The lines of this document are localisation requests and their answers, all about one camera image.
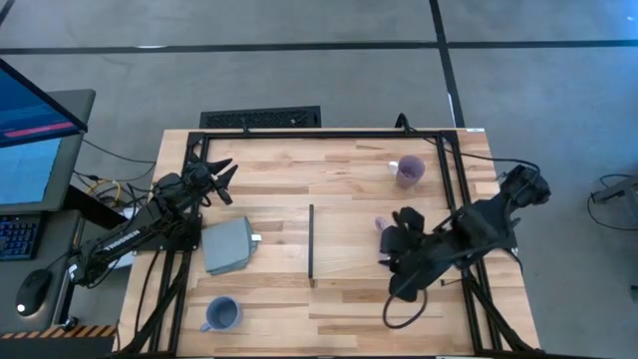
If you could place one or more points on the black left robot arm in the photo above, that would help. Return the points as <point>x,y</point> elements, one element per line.
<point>129,234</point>

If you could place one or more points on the black computer mouse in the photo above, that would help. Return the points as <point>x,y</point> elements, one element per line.
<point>32,291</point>

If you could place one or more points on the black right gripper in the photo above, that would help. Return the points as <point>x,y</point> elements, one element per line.
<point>404,244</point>

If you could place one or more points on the large purple ribbed mug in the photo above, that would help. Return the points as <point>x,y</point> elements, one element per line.
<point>381,223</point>

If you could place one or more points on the black aluminium table frame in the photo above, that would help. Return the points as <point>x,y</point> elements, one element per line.
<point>324,134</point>

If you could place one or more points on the blue-grey mug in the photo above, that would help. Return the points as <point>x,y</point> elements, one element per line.
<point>222,314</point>

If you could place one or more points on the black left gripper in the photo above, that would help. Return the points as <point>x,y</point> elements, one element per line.
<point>197,177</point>

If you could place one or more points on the grey side desk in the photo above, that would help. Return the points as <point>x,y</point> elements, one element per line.
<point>57,239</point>

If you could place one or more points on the computer monitor with blue screen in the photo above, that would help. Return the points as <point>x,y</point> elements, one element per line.
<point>30,164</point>

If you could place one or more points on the grey folded cloth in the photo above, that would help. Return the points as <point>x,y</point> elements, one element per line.
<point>226,247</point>

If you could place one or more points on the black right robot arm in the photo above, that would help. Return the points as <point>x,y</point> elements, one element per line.
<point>478,229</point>

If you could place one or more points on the black floor grille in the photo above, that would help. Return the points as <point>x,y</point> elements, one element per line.
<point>259,117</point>

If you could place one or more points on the black keyboard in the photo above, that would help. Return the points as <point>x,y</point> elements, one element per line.
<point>17,237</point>

